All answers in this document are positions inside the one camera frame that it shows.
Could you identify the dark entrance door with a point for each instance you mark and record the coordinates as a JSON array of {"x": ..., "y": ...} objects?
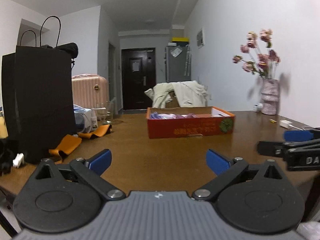
[{"x": 138, "y": 70}]

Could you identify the grey refrigerator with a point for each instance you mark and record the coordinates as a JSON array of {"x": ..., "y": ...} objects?
[{"x": 178, "y": 63}]

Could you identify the white plastic bag pile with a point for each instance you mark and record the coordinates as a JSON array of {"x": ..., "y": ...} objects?
[{"x": 83, "y": 119}]

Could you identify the cream jacket on chair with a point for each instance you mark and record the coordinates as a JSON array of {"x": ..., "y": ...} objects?
[{"x": 187, "y": 94}]

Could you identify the purple woven drawstring pouch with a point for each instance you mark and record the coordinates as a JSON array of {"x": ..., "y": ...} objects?
[{"x": 162, "y": 116}]

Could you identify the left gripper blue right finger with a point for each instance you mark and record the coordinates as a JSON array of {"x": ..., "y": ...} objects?
[{"x": 217, "y": 163}]

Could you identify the pink hard suitcase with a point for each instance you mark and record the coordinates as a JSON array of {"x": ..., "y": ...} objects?
[{"x": 89, "y": 90}]

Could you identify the white spray bottle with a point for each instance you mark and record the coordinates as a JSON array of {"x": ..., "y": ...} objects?
[{"x": 94, "y": 121}]

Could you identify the black paper shopping bag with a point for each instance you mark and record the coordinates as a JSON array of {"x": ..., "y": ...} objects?
[{"x": 37, "y": 99}]

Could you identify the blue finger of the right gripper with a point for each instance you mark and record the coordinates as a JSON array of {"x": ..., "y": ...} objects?
[{"x": 297, "y": 136}]

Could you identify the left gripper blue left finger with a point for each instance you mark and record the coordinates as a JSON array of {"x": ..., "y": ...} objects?
[{"x": 100, "y": 162}]

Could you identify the yellow box on fridge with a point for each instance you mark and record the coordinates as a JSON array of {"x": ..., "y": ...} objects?
[{"x": 180, "y": 39}]

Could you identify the clear glass cup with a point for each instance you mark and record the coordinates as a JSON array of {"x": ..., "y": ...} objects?
[{"x": 109, "y": 105}]

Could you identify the white charger adapter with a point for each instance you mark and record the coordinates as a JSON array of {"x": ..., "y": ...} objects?
[{"x": 285, "y": 124}]

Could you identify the red cardboard box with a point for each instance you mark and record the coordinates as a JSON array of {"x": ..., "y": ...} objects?
[{"x": 222, "y": 122}]

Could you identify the wooden chair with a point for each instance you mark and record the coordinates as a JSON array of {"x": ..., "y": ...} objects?
[{"x": 172, "y": 101}]

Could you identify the pink textured vase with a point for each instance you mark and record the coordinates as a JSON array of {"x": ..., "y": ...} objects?
[{"x": 270, "y": 96}]

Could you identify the wall electrical panel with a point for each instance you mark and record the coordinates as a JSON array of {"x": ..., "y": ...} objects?
[{"x": 200, "y": 38}]

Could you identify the terracotta sponge block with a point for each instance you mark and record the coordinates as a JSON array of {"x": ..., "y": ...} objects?
[{"x": 205, "y": 115}]

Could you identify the pink dried flower bouquet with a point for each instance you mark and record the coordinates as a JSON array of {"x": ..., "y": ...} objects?
[{"x": 257, "y": 55}]

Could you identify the pink satin scrunchie bow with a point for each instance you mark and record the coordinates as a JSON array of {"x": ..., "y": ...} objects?
[{"x": 185, "y": 116}]

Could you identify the orange fabric band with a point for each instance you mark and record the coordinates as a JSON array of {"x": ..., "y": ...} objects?
[
  {"x": 99, "y": 132},
  {"x": 67, "y": 145}
]

